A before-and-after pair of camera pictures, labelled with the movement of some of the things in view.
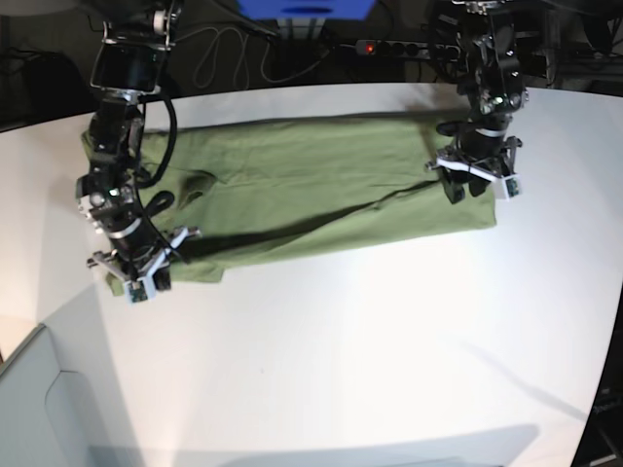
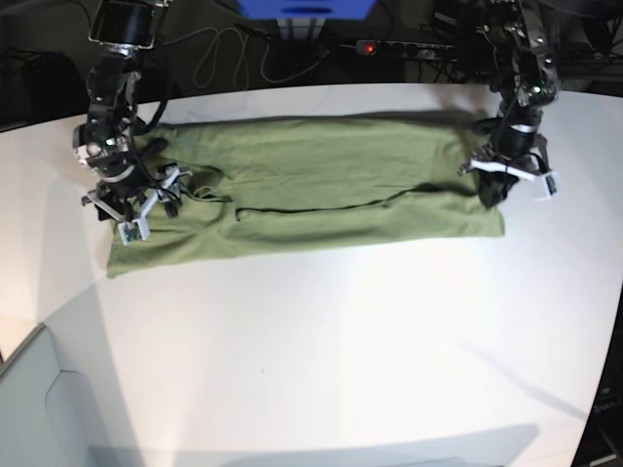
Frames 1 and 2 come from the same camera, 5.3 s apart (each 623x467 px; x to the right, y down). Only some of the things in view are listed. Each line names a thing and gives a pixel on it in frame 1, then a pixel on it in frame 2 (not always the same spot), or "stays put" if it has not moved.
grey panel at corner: x=45 y=412 stays put
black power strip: x=409 y=48 stays put
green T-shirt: x=250 y=191 stays put
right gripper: x=494 y=165 -> x=516 y=151
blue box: x=306 y=10 stays put
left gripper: x=145 y=264 -> x=128 y=186
